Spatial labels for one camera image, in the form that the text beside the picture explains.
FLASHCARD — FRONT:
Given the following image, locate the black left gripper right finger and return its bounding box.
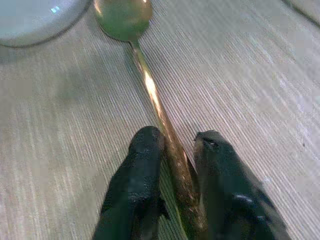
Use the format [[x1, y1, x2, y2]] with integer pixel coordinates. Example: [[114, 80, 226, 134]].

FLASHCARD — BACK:
[[193, 129, 292, 240]]

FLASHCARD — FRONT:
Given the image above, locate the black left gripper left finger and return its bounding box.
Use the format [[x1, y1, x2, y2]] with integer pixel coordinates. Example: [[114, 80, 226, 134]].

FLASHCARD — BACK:
[[91, 125, 171, 240]]

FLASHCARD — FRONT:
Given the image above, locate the gold metal spoon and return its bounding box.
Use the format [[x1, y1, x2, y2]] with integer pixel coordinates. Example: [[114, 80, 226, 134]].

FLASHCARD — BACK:
[[93, 0, 209, 233]]

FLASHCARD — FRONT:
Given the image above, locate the beige woven placemat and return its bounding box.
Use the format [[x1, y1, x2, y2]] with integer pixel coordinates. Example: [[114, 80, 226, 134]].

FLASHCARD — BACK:
[[0, 0, 320, 240]]

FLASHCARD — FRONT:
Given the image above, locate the white ceramic plate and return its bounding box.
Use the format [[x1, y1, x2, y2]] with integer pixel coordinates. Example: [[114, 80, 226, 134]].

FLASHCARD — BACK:
[[0, 0, 93, 48]]

